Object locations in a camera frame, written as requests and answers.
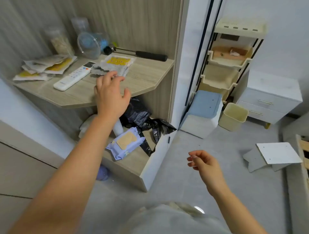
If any black handle hammer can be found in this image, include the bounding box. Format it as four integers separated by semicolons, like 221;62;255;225
103;43;168;62

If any white plastic bottle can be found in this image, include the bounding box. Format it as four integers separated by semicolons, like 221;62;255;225
112;119;124;136

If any pile of white yellow packets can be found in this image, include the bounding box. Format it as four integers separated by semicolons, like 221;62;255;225
13;55;78;81

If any clear jar of oats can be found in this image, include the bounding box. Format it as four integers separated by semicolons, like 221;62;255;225
44;28;75;57

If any black wall panel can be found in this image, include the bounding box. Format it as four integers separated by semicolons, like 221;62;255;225
220;33;239;41

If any person's left forearm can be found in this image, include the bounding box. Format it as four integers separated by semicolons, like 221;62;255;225
7;112;121;234

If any cream tiered storage rack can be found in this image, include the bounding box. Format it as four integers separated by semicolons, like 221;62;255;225
198;17;267;104

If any black plastic bag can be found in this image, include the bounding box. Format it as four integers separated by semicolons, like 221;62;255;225
120;97;177;157

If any person's left hand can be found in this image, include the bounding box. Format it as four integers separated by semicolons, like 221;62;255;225
93;70;132;119

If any clear plastic container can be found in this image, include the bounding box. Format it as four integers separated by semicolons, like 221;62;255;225
70;17;91;37

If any person's right hand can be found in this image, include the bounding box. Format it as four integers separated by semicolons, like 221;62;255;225
187;150;229;196

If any person's right forearm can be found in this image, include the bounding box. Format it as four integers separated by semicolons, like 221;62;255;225
210;184;267;234

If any cream plastic waste bin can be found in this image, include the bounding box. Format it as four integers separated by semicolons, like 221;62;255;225
218;102;249;132

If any white storage box blue lid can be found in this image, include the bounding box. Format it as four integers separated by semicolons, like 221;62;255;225
179;90;224;139

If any grey cloth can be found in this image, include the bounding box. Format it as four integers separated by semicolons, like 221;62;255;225
90;61;128;78

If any wooden shelf unit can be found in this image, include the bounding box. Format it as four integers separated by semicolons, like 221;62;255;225
0;0;184;193

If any white remote control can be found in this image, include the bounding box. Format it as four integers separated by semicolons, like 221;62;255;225
53;61;96;92

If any small purple object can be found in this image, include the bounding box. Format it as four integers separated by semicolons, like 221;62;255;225
96;165;109;181

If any purple wet wipes pack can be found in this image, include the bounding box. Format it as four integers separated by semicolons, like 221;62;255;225
106;127;146;161

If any white bedside table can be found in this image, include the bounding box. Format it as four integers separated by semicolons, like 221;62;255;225
233;70;304;130

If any clear plastic bowl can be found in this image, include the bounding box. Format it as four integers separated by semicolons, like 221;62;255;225
77;31;110;60

